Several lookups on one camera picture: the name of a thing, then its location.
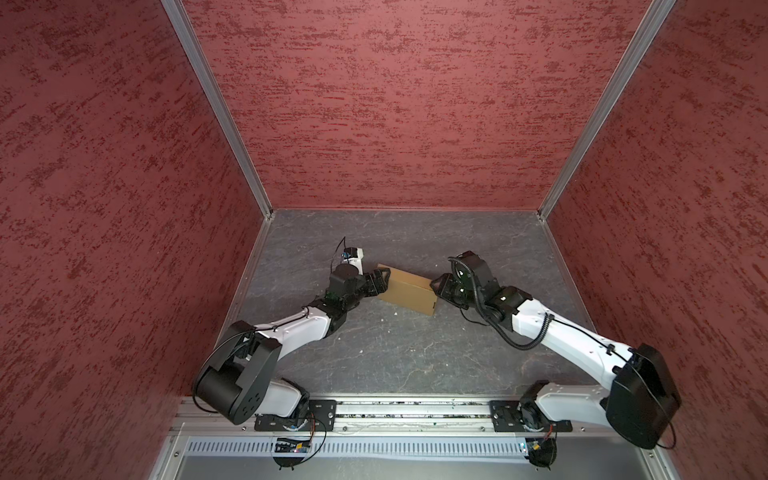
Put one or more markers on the aluminium corner post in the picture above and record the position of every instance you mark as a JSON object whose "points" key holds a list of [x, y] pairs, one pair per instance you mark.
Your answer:
{"points": [[184, 31], [642, 39]]}

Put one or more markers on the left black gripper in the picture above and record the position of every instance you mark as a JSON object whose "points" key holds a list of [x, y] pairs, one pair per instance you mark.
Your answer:
{"points": [[381, 284]]}

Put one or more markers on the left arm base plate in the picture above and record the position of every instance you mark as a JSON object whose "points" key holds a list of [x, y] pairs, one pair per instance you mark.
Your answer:
{"points": [[312, 414]]}

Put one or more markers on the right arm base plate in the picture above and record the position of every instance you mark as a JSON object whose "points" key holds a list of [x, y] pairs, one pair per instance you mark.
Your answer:
{"points": [[516, 417]]}

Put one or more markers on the left aluminium corner post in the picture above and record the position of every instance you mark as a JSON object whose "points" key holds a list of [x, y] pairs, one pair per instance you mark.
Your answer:
{"points": [[184, 31]]}

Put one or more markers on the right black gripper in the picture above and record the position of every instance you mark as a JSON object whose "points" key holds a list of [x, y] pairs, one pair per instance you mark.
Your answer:
{"points": [[444, 288]]}

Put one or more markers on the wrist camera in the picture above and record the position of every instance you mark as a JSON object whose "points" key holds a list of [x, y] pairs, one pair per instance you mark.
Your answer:
{"points": [[353, 256], [477, 270]]}

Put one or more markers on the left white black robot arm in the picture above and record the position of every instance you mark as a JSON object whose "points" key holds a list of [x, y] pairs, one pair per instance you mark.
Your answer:
{"points": [[238, 380]]}

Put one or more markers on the right small circuit board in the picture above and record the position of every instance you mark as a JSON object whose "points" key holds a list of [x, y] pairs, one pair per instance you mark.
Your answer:
{"points": [[536, 446]]}

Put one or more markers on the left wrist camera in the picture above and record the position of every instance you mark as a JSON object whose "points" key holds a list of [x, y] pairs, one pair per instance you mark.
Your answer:
{"points": [[353, 256]]}

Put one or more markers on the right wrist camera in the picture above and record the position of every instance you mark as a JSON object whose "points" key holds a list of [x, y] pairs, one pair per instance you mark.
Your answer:
{"points": [[477, 270]]}

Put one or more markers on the left small circuit board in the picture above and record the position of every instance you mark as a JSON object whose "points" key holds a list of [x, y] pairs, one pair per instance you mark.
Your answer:
{"points": [[293, 446]]}

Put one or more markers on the right aluminium corner post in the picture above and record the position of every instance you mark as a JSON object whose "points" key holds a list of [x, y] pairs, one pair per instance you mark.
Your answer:
{"points": [[642, 39]]}

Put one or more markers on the aluminium front rail frame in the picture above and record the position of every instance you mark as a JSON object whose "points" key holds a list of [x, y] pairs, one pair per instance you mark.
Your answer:
{"points": [[409, 428]]}

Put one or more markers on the small circuit board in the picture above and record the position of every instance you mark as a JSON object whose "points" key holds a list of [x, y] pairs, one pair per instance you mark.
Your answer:
{"points": [[293, 446], [536, 446]]}

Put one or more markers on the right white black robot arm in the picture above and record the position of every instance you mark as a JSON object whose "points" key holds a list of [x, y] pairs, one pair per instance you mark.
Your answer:
{"points": [[633, 394]]}

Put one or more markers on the brown cardboard box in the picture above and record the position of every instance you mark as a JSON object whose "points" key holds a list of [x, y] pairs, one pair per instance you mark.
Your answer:
{"points": [[410, 291]]}

